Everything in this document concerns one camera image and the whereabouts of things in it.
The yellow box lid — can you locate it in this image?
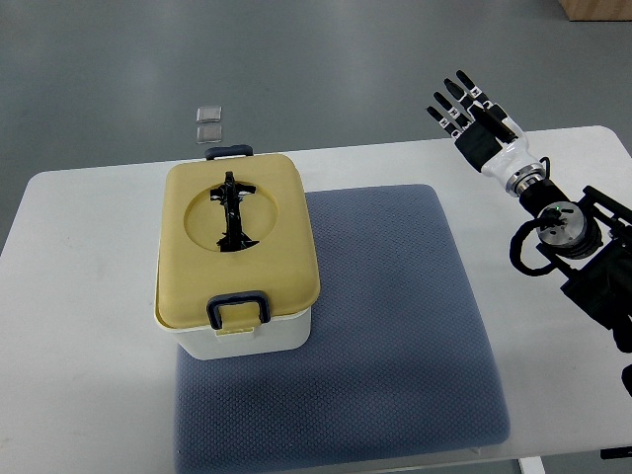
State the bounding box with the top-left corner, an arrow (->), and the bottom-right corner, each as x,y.
156,154 -> 320,335

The upper floor plate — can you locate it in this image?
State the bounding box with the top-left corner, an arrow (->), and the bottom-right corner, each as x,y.
196,105 -> 222,123

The white table leg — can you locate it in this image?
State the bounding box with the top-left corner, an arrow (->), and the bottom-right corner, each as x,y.
517,456 -> 546,474

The lower floor plate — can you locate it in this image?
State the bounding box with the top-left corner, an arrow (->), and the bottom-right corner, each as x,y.
197,123 -> 222,144

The wooden box corner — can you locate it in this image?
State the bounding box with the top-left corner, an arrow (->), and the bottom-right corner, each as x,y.
559,0 -> 631,22

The blue grey mat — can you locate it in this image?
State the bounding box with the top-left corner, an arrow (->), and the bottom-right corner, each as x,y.
174,185 -> 510,473

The floor plate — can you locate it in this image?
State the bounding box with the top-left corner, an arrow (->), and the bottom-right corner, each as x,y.
197,123 -> 222,144
196,105 -> 222,123

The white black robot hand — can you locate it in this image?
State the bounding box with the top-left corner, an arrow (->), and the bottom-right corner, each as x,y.
427,70 -> 547,197

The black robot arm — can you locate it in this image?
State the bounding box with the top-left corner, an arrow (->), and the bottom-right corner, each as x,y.
508,157 -> 631,354

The white storage box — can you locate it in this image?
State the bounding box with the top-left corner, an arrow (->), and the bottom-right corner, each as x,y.
154,307 -> 312,360

